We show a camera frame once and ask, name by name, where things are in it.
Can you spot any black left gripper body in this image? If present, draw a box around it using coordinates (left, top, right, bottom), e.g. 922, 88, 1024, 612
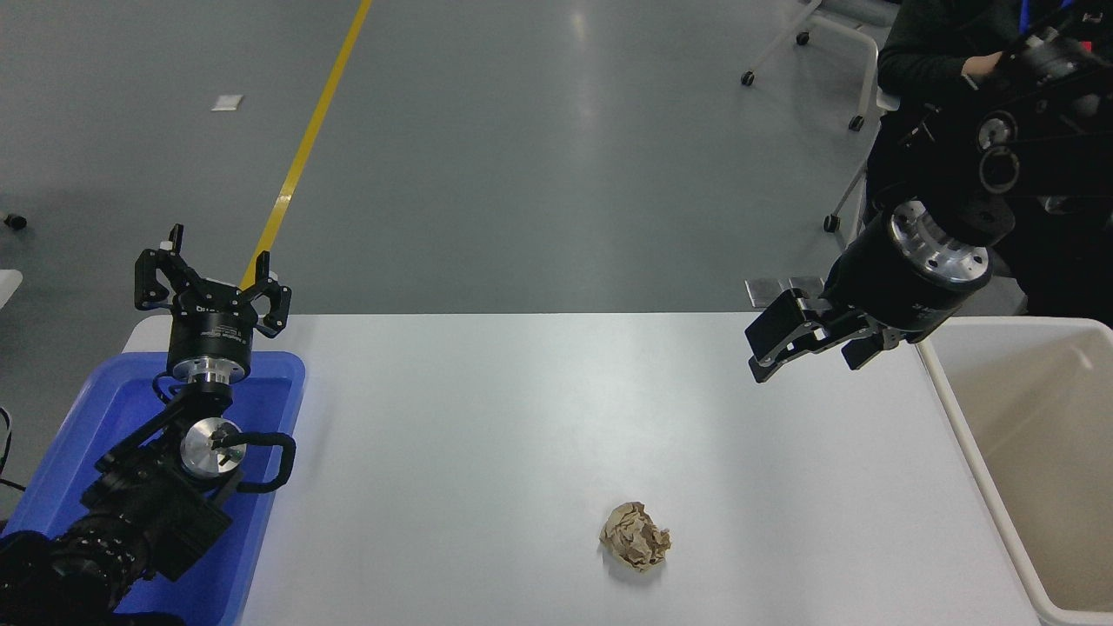
166, 283, 260, 373

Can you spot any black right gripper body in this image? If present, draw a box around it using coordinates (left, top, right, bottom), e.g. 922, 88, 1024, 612
822, 217, 992, 343

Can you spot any person's right hand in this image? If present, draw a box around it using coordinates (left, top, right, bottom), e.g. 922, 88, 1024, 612
960, 50, 1006, 89

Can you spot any blue plastic tray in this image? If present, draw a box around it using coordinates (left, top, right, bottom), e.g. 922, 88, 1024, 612
0, 351, 307, 626

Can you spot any large pale bin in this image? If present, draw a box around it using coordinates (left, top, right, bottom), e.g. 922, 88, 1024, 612
917, 317, 1113, 626

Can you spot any person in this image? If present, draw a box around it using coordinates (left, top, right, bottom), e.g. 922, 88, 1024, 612
859, 0, 1113, 319

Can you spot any crumpled tan paper ball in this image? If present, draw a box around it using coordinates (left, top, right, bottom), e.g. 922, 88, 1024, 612
598, 501, 673, 573

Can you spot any thin black cable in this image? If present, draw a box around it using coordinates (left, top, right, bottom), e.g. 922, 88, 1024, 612
0, 407, 27, 492

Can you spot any white wheeled chair frame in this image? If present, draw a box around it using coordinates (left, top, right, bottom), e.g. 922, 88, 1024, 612
739, 0, 879, 133

